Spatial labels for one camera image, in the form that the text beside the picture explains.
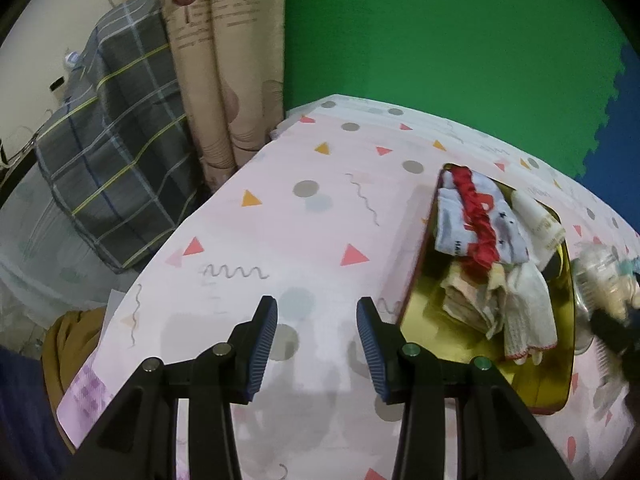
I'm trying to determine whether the red scrunchie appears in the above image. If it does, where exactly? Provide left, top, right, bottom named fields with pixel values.
left=452, top=166, right=502, bottom=268

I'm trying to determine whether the mustard yellow cloth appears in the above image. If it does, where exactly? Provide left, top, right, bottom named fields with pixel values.
left=42, top=307, right=108, bottom=456

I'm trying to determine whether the white embroidered cloth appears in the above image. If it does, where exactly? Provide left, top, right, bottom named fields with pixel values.
left=514, top=190, right=566, bottom=267

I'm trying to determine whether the cream satin scrunchie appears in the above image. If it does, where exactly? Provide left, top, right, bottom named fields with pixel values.
left=575, top=245, right=640, bottom=322

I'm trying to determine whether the orange green floral towel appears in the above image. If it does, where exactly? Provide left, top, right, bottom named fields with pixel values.
left=440, top=260, right=506, bottom=338

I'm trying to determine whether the white red-edged knit cloth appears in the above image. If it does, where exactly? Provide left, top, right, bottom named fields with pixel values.
left=502, top=262, right=558, bottom=363

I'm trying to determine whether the pink patterned tablecloth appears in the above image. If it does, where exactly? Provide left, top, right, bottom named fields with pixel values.
left=56, top=94, right=640, bottom=480

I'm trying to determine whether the white printed sock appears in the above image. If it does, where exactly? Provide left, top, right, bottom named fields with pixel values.
left=434, top=170, right=530, bottom=263

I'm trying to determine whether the blue foam mat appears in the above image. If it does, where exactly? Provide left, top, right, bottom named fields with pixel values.
left=575, top=45, right=640, bottom=231

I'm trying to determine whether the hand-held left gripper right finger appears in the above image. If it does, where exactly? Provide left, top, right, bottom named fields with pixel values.
left=356, top=297, right=576, bottom=480

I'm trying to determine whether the grey plaid blanket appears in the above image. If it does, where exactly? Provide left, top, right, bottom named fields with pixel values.
left=35, top=0, right=211, bottom=275

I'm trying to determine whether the gold rectangular tin box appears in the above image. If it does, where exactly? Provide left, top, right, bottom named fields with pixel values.
left=397, top=162, right=575, bottom=415

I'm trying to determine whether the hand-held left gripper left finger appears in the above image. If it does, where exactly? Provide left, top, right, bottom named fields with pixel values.
left=65, top=296, right=279, bottom=480

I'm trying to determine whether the white sheer sheet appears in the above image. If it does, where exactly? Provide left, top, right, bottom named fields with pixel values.
left=0, top=160, right=146, bottom=356

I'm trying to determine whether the green foam mat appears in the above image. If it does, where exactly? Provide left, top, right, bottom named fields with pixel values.
left=282, top=0, right=636, bottom=181

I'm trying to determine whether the beige printed curtain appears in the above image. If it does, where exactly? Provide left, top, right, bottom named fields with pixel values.
left=122, top=0, right=286, bottom=193

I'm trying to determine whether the dark blue cloth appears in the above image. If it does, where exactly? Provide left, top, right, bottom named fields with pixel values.
left=0, top=345, right=76, bottom=480

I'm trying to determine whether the stainless steel bowl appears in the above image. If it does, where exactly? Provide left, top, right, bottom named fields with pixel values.
left=570, top=245, right=640, bottom=356

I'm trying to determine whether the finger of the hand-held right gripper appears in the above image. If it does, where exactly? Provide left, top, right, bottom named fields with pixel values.
left=590, top=310, right=640, bottom=361

